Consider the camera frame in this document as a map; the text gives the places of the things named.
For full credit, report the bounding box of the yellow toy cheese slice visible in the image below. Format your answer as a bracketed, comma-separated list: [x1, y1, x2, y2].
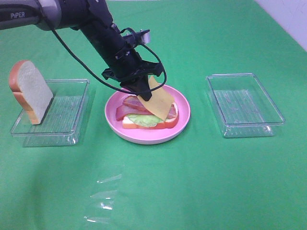
[137, 87, 175, 120]

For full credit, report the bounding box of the clear plastic tray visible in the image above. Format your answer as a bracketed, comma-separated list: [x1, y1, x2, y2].
[11, 79, 90, 147]
[206, 73, 285, 138]

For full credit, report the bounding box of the toy bacon strip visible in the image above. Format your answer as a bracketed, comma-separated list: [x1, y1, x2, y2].
[116, 105, 153, 121]
[122, 95, 178, 119]

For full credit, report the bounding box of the clear right plastic tray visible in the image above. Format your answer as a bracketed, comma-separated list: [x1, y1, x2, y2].
[206, 73, 285, 138]

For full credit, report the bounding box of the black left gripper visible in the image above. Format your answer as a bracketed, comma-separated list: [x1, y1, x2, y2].
[101, 40, 164, 101]

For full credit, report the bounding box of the pink round plate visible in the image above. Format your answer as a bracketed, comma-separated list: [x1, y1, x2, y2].
[105, 84, 190, 145]

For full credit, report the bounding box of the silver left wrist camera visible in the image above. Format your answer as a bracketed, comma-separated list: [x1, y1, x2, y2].
[123, 28, 150, 47]

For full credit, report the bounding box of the clear left plastic tray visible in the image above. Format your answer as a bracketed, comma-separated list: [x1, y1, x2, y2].
[11, 79, 90, 147]

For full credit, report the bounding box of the toy bread slice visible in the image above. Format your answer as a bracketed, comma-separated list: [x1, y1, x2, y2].
[9, 60, 53, 125]
[122, 103, 179, 129]

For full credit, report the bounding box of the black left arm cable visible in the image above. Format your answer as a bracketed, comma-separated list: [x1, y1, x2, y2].
[35, 11, 167, 93]

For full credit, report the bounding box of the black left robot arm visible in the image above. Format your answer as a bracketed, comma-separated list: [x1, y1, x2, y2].
[0, 0, 166, 101]

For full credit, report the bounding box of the green tablecloth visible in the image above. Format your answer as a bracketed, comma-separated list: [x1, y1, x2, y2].
[0, 0, 307, 230]

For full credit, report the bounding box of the clear plastic film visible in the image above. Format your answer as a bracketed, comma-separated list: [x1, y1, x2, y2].
[83, 165, 122, 230]

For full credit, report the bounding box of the green toy lettuce leaf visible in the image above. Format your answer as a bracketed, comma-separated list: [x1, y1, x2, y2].
[126, 114, 162, 127]

